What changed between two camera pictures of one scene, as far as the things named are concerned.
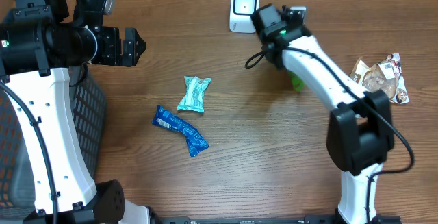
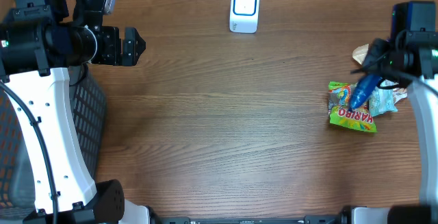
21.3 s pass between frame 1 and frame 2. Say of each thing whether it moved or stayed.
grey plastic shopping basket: stayed
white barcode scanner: stayed
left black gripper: stayed
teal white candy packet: moved
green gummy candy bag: moved
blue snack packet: moved
